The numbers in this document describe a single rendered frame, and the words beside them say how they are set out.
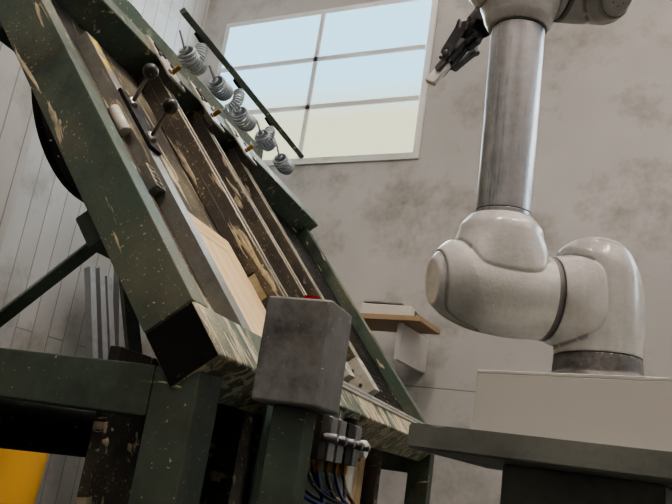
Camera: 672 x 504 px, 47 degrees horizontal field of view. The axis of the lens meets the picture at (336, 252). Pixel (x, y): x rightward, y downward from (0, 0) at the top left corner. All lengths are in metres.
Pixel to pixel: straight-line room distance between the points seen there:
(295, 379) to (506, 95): 0.64
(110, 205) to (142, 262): 0.15
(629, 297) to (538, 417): 0.29
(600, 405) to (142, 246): 0.84
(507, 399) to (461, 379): 3.67
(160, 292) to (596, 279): 0.77
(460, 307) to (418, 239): 3.97
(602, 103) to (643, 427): 4.23
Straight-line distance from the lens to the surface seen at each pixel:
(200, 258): 1.72
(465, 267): 1.34
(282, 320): 1.33
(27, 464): 4.60
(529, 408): 1.30
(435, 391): 5.02
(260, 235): 2.46
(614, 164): 5.19
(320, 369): 1.29
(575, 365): 1.41
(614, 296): 1.43
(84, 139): 1.66
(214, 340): 1.37
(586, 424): 1.29
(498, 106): 1.48
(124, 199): 1.55
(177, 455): 1.37
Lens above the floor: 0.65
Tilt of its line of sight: 16 degrees up
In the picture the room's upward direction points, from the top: 9 degrees clockwise
